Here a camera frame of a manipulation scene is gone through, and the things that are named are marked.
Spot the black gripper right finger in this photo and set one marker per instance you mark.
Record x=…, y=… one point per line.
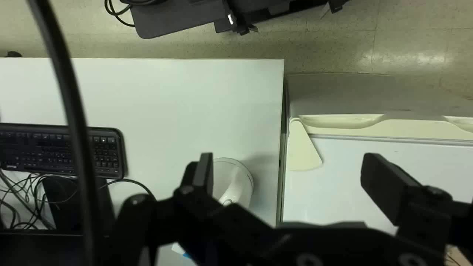
x=390, y=185

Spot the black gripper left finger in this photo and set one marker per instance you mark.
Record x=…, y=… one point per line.
x=203, y=177

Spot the white tray container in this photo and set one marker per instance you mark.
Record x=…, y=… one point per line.
x=364, y=137

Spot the black computer mouse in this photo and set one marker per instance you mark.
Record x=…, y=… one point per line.
x=138, y=208

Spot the dark office chair base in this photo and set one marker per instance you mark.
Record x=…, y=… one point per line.
x=183, y=15

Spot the black computer keyboard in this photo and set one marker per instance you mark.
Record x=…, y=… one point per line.
x=39, y=149

